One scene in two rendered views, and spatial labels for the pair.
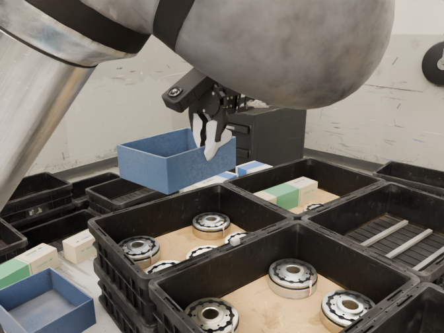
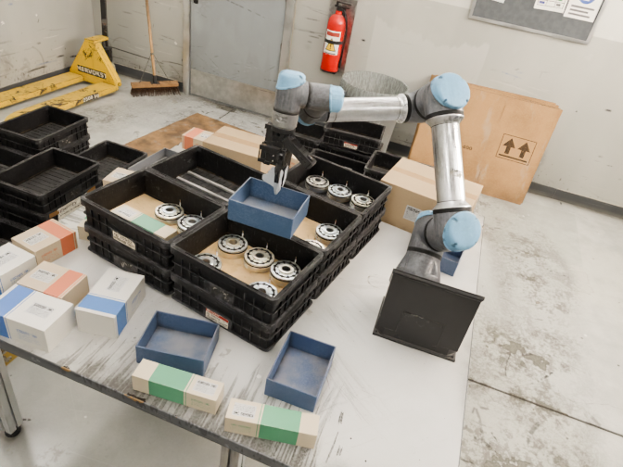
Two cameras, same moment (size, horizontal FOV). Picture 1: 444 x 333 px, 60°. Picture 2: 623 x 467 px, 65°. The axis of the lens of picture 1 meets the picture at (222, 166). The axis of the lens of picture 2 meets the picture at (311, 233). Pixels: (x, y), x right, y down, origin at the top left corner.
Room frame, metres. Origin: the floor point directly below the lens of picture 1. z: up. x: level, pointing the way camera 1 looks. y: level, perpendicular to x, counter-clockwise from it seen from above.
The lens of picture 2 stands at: (1.23, 1.24, 1.88)
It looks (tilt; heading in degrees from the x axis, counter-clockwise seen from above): 35 degrees down; 242
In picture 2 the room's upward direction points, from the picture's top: 11 degrees clockwise
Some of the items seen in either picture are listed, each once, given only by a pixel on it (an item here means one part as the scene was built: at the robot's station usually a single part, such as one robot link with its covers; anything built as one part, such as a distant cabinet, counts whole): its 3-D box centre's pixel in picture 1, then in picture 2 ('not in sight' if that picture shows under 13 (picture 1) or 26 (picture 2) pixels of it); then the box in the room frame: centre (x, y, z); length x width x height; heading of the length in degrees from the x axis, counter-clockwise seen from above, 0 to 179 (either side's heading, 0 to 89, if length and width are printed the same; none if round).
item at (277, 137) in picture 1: (252, 168); not in sight; (2.53, -0.21, 0.45); 0.60 x 0.45 x 0.90; 138
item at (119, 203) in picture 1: (137, 223); not in sight; (1.86, 0.46, 0.37); 0.40 x 0.30 x 0.45; 138
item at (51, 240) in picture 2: not in sight; (45, 243); (1.43, -0.33, 0.74); 0.16 x 0.12 x 0.07; 39
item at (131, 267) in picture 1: (191, 223); (248, 252); (0.82, 0.07, 0.92); 0.40 x 0.30 x 0.02; 128
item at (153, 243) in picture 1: (137, 247); (260, 293); (0.81, 0.20, 0.86); 0.10 x 0.10 x 0.01
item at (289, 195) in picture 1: (285, 196); (144, 227); (1.11, -0.20, 0.86); 0.24 x 0.06 x 0.06; 129
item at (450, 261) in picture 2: not in sight; (437, 251); (-0.04, -0.01, 0.74); 0.20 x 0.15 x 0.07; 130
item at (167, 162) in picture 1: (178, 156); (269, 207); (0.77, 0.09, 1.10); 0.20 x 0.15 x 0.07; 139
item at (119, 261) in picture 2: not in sight; (156, 241); (1.06, -0.24, 0.76); 0.40 x 0.30 x 0.12; 128
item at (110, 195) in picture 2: (303, 200); (155, 217); (1.06, -0.24, 0.87); 0.40 x 0.30 x 0.11; 128
